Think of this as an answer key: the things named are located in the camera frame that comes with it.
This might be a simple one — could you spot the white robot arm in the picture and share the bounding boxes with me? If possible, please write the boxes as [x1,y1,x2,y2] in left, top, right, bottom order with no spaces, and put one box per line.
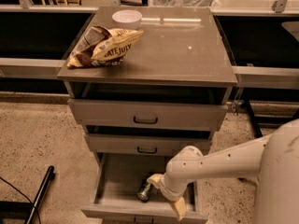
[148,119,299,224]

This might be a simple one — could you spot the grey drawer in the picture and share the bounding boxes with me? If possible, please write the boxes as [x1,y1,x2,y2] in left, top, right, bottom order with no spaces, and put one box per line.
[84,133,211,156]
[68,99,228,132]
[81,154,208,224]

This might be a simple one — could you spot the black cable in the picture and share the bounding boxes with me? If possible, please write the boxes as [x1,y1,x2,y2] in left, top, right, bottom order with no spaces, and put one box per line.
[0,175,42,224]

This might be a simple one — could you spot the green soda can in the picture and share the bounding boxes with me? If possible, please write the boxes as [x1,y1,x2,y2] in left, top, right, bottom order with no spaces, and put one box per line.
[137,179,152,202]

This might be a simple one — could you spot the grey top drawer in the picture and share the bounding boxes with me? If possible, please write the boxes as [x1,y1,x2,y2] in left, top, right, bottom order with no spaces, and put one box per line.
[68,99,228,132]

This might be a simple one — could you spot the black stand leg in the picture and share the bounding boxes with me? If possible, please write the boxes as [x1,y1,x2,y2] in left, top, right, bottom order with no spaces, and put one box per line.
[0,165,55,224]

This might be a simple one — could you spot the black chair base legs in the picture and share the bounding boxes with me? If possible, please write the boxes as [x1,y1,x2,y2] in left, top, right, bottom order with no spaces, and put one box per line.
[243,100,299,138]

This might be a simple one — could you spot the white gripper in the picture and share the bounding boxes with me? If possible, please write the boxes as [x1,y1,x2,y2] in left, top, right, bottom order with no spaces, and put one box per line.
[147,174,188,221]

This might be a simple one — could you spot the grey drawer cabinet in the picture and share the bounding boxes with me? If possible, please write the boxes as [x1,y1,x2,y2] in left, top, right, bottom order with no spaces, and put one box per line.
[57,6,238,224]

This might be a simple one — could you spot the grey metal rail frame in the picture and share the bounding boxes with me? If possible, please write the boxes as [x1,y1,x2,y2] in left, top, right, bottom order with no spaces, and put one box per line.
[0,0,299,90]

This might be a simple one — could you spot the white bowl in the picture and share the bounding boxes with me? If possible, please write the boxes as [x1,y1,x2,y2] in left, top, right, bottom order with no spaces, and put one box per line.
[112,9,142,29]

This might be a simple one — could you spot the grey bottom drawer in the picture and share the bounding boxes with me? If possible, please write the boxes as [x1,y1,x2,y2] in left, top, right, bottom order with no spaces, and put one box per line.
[81,154,208,224]

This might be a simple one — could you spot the yellow brown chip bag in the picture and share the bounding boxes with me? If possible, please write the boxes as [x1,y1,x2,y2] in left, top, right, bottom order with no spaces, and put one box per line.
[67,26,144,68]

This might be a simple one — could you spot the grey middle drawer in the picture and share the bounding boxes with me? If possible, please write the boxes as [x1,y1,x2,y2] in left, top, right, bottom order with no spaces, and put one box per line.
[84,133,211,156]

